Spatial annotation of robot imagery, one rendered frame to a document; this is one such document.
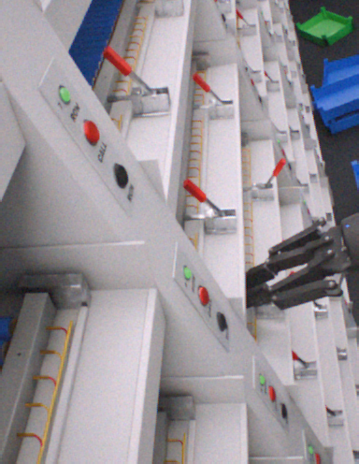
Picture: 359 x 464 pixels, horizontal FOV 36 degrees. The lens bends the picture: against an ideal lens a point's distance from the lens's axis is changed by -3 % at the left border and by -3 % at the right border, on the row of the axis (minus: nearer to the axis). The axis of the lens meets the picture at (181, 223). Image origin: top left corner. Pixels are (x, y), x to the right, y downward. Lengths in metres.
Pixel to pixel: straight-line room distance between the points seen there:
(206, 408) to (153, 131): 0.29
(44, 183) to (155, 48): 0.42
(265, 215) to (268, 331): 0.25
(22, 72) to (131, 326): 0.19
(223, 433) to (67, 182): 0.30
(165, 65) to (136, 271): 0.36
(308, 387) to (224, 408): 0.45
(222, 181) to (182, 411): 0.37
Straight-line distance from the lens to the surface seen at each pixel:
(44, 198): 0.39
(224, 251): 0.71
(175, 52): 0.75
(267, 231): 0.99
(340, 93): 2.75
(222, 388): 0.55
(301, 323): 1.09
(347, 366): 1.48
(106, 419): 0.38
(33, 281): 0.43
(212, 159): 0.85
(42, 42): 0.40
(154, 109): 0.62
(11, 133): 0.34
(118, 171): 0.42
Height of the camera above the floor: 1.56
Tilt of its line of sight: 37 degrees down
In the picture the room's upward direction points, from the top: 33 degrees counter-clockwise
